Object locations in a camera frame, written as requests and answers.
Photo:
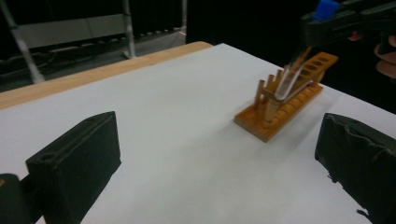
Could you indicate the blue-capped glass test tube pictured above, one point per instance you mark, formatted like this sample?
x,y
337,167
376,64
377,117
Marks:
x,y
325,7

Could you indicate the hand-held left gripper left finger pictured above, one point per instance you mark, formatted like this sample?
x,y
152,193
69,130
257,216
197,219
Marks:
x,y
77,161

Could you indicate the wooden test tube rack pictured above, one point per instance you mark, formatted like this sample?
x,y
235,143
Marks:
x,y
264,127

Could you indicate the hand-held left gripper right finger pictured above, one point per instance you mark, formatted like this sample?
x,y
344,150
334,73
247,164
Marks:
x,y
358,155

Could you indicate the grey metal stand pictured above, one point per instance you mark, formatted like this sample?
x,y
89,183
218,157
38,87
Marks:
x,y
62,31

